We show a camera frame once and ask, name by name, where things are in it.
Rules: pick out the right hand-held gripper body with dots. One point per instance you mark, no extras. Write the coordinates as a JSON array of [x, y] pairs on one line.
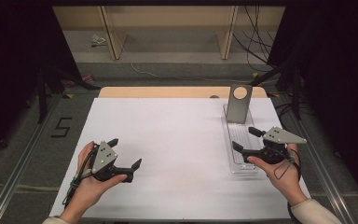
[[281, 137]]

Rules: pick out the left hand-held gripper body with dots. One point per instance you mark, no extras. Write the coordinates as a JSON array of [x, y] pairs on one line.
[[104, 158]]

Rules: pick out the clear plastic tray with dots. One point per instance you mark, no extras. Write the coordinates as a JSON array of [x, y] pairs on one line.
[[242, 133]]

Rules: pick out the grey lid with round window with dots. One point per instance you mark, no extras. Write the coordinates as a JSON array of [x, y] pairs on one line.
[[236, 109]]

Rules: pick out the person's left hand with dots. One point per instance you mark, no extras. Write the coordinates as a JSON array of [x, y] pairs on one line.
[[88, 191]]

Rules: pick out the person's right hand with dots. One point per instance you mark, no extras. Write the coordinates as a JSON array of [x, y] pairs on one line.
[[287, 177]]

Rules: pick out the black tripod stand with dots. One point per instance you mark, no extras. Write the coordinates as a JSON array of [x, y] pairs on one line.
[[297, 99], [42, 99]]

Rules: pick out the yellow tape piece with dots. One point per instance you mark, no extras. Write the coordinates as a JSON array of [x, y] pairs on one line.
[[69, 95], [255, 75], [273, 94]]

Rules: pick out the white table sheet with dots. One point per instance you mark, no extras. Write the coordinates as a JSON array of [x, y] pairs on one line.
[[180, 155]]

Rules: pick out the pink floor item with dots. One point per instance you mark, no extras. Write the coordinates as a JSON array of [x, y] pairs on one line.
[[87, 78]]

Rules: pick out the black curtain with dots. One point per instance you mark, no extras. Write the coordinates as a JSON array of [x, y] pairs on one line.
[[12, 62], [338, 62]]

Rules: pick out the crumpled white paper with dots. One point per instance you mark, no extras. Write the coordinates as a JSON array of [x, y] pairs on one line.
[[98, 40]]

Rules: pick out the beige wooden desk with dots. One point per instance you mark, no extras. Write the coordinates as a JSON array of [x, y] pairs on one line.
[[167, 17]]

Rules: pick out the aluminium floor rail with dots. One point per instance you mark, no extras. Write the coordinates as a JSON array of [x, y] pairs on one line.
[[9, 186], [329, 186]]

